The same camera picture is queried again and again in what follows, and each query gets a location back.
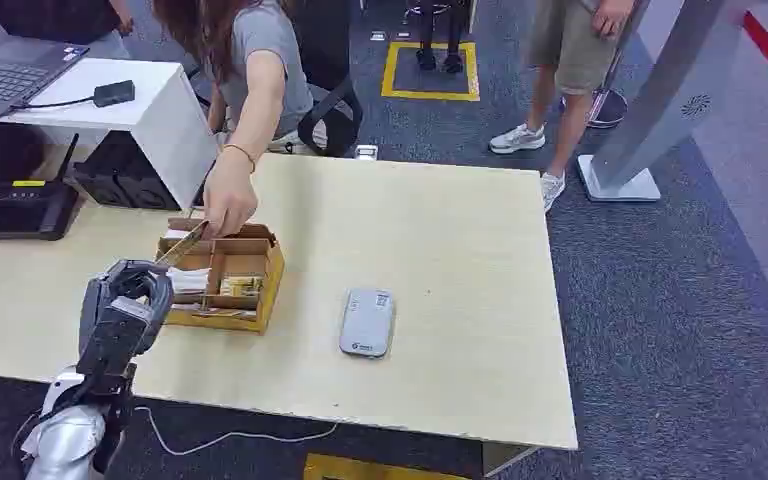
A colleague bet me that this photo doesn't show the grey laptop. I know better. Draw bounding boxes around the grey laptop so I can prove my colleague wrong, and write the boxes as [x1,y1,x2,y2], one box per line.
[0,26,91,121]

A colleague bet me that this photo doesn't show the white card stack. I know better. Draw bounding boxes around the white card stack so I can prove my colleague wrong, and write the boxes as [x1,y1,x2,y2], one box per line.
[165,266,212,295]

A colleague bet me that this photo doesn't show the chrome pole with base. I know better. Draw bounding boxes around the chrome pole with base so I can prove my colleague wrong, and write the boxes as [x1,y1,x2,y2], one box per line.
[558,0,652,130]

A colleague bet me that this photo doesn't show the black power adapter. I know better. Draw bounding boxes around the black power adapter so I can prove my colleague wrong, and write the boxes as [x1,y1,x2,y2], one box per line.
[93,79,138,109]

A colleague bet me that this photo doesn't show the standing person in shorts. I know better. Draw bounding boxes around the standing person in shorts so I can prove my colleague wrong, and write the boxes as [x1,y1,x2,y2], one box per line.
[487,0,638,214]

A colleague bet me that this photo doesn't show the thin wrist bracelet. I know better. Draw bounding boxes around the thin wrist bracelet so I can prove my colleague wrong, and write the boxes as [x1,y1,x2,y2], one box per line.
[222,143,257,175]

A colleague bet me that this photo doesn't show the black office chair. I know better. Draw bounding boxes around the black office chair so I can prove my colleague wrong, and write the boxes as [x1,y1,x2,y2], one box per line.
[289,0,365,160]

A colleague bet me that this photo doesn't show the white floor cable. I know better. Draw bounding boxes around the white floor cable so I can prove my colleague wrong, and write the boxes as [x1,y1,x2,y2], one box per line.
[10,405,340,460]

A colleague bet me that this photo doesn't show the yellow floor tape strip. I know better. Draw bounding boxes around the yellow floor tape strip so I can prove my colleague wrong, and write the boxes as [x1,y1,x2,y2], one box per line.
[302,453,473,480]

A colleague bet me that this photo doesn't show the person's right hand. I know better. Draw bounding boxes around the person's right hand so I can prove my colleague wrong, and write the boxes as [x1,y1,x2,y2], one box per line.
[202,148,260,240]

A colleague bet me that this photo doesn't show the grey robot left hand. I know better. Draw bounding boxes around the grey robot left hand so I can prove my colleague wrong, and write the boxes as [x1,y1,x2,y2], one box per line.
[79,258,175,359]

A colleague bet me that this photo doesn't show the black robot legs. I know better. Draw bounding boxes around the black robot legs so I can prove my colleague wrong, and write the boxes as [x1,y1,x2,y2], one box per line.
[414,0,467,75]

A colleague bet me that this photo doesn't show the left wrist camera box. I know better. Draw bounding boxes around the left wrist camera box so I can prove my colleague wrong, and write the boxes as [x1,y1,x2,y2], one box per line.
[76,296,155,397]

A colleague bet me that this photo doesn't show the wooden card box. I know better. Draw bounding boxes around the wooden card box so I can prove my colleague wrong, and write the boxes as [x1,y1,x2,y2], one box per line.
[154,217,287,336]

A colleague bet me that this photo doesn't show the yellow floor tape square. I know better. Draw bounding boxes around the yellow floor tape square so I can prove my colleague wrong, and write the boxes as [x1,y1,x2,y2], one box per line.
[380,40,482,103]

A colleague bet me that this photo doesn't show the white desk riser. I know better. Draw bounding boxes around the white desk riser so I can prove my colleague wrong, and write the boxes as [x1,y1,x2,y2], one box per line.
[0,57,220,211]

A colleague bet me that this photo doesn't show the black router with antenna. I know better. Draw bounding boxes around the black router with antenna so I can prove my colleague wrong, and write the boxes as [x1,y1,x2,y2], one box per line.
[0,132,85,242]

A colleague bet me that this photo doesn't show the person behind laptop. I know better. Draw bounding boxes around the person behind laptop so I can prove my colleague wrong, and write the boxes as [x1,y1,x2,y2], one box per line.
[0,0,136,62]

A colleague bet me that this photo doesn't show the grey kiosk stand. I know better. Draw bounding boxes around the grey kiosk stand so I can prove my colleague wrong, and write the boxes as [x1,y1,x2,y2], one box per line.
[576,0,760,203]

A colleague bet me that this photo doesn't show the gold card stack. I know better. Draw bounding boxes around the gold card stack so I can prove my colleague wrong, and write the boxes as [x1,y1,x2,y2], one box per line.
[218,274,265,298]

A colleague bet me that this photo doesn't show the black adapter cable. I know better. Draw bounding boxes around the black adapter cable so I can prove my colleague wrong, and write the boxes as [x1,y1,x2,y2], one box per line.
[8,96,96,113]

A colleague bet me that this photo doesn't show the black speaker box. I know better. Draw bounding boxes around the black speaker box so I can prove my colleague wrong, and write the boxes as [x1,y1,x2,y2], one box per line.
[71,129,184,213]

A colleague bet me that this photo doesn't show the seated person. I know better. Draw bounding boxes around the seated person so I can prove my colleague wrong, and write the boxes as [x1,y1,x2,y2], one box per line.
[151,0,316,240]

